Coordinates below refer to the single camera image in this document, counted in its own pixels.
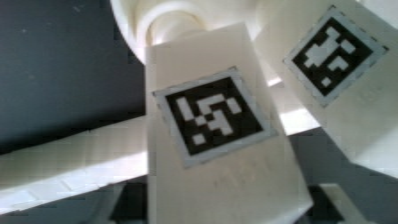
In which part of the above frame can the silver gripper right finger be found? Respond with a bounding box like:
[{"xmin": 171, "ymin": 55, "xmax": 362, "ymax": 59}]
[{"xmin": 308, "ymin": 183, "xmax": 379, "ymax": 224}]

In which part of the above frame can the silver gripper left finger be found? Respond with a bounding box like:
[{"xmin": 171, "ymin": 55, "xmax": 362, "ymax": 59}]
[{"xmin": 88, "ymin": 183, "xmax": 148, "ymax": 224}]

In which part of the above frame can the white stool leg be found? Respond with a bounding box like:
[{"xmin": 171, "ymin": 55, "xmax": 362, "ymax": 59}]
[
  {"xmin": 147, "ymin": 24, "xmax": 314, "ymax": 224},
  {"xmin": 257, "ymin": 0, "xmax": 398, "ymax": 178}
]

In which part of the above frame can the white front fence bar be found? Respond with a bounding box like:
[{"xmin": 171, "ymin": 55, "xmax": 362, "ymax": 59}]
[{"xmin": 0, "ymin": 115, "xmax": 314, "ymax": 217}]

